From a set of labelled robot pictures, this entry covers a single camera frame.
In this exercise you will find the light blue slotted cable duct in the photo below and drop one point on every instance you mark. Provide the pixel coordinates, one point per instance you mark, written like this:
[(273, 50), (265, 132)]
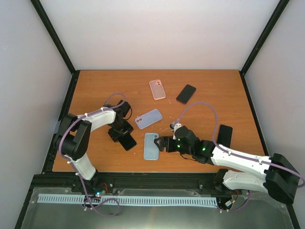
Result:
[(130, 200)]

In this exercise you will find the pink phone case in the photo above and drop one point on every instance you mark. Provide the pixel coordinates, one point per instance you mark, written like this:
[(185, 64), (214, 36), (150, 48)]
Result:
[(157, 89)]

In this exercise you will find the light blue phone case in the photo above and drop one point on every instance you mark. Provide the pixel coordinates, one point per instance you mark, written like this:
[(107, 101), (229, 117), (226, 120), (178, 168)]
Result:
[(151, 151)]

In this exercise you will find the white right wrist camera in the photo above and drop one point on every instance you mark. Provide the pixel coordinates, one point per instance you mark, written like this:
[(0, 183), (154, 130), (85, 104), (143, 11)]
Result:
[(174, 127)]

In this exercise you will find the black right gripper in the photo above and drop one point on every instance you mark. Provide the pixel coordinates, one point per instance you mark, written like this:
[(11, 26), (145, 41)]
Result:
[(169, 149)]

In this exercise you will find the black aluminium frame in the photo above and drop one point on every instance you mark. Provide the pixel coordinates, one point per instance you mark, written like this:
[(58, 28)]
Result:
[(49, 179)]

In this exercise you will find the black smartphone red edge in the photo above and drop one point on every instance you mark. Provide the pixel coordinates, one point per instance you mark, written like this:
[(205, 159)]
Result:
[(186, 93)]

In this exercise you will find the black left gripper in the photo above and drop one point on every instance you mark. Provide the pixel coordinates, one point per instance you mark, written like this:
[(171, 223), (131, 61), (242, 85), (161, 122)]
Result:
[(114, 135)]

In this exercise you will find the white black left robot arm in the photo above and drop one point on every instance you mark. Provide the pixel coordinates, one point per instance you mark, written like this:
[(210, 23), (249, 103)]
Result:
[(72, 138)]

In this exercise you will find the lavender phone case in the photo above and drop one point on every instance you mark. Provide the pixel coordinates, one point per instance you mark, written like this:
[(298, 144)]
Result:
[(148, 118)]

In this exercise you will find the black smartphone dark blue edge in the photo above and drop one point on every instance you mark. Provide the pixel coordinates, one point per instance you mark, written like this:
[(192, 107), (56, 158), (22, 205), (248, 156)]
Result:
[(225, 135)]

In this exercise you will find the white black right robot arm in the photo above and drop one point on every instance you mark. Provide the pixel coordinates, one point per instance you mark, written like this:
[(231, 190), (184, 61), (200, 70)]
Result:
[(274, 175)]

